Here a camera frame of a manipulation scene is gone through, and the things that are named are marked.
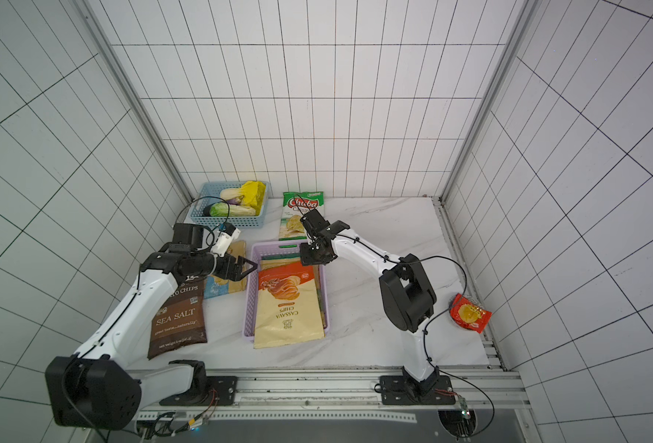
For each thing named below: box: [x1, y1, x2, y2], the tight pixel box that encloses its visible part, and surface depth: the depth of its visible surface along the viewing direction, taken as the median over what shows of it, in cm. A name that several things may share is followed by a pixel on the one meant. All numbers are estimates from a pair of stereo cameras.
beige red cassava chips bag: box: [253, 258, 326, 349], surface depth 81 cm
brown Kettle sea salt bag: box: [147, 278, 208, 360], surface depth 83 cm
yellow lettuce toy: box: [238, 179, 267, 216], surface depth 112 cm
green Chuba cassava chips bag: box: [278, 191, 326, 241], surface depth 116 cm
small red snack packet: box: [450, 293, 493, 335], surface depth 83 cm
